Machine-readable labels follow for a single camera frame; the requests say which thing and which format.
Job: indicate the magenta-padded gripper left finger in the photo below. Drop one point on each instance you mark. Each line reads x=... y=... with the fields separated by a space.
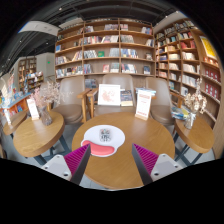
x=77 y=159

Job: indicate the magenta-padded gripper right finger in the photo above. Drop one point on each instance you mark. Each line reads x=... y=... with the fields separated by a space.
x=146 y=159

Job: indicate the transparent computer mouse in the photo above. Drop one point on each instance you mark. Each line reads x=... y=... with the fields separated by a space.
x=105 y=135

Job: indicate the white mouse pad, red wrist rest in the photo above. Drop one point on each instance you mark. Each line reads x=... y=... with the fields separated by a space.
x=116 y=138

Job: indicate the small round wooden side table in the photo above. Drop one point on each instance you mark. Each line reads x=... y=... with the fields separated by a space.
x=36 y=136
x=196 y=136

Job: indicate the glass vase with pink flowers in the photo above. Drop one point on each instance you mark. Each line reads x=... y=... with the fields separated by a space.
x=45 y=116

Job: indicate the beige upholstered armchair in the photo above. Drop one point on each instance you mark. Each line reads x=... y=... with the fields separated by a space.
x=70 y=100
x=161 y=106
x=116 y=80

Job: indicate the red and white sign stand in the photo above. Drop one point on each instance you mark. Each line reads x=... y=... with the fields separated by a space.
x=143 y=104

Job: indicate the stack of books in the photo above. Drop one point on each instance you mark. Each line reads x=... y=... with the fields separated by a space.
x=178 y=113

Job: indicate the glass vase with pale flowers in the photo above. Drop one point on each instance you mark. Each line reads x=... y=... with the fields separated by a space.
x=190 y=120

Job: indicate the dark cover book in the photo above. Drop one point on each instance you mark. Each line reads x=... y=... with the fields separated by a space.
x=126 y=97

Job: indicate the small white card sign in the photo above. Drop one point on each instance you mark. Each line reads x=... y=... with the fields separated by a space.
x=33 y=109

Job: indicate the light blue books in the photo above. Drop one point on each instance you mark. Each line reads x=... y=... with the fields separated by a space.
x=146 y=90

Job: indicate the white framed picture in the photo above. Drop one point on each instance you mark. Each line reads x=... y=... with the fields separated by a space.
x=109 y=95

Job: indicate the colourful book display table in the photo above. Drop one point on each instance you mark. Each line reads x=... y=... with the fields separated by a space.
x=13 y=101

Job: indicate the small distant book shelf unit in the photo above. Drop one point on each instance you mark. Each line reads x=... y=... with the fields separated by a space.
x=26 y=66

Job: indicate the tall wooden book shelf unit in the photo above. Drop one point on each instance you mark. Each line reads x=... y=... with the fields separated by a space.
x=193 y=56

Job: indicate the wide wooden book shelf unit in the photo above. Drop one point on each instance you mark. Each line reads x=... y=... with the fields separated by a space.
x=103 y=43

